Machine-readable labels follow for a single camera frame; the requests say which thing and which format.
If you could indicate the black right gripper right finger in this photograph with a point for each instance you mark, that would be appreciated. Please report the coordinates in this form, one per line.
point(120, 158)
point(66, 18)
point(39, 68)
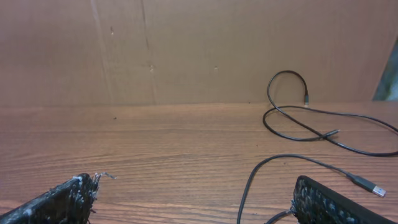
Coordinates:
point(314, 203)

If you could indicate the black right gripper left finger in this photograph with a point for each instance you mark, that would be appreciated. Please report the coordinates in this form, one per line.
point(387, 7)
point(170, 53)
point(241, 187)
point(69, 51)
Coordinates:
point(69, 202)

